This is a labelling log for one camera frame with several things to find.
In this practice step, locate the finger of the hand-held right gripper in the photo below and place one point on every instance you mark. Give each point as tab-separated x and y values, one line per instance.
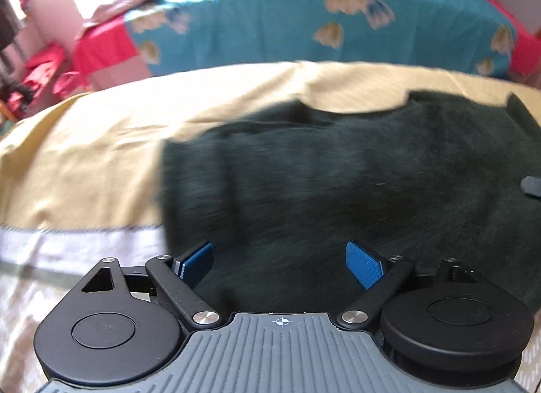
531	186

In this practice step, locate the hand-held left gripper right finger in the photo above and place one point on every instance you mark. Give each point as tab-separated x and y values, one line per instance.
363	265

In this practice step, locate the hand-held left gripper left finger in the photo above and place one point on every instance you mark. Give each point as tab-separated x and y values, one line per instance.
198	264

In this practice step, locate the dark green sweater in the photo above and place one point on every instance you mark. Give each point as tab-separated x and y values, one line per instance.
321	182

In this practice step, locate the beige patterned bed sheet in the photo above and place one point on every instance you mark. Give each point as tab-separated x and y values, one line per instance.
84	156

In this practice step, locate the red bag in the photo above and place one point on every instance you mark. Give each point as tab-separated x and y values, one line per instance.
69	82
42	64

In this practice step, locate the teal floral quilt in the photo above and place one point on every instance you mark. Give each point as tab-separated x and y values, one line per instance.
262	25

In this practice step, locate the pinkish brown cloth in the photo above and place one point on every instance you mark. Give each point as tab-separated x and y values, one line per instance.
122	3

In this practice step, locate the dark hanging cloth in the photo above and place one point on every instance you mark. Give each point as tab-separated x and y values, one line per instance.
6	17

